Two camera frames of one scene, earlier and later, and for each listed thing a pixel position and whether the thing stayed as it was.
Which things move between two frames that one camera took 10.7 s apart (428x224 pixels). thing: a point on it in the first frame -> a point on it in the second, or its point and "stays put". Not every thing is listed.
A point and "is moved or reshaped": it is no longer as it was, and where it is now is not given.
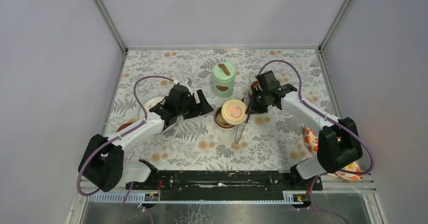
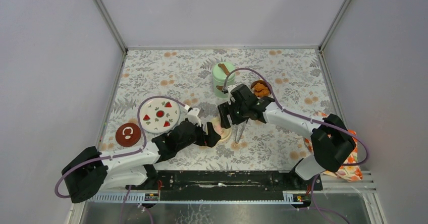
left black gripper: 194,104 -> 207,136
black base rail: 227,185 stays put
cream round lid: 233,112 is moved or reshaped
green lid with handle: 223,71 stays put
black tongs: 241,127 stays put
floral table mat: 231,137 stays put
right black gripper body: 259,103 -> 237,112
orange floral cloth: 350,171 stays put
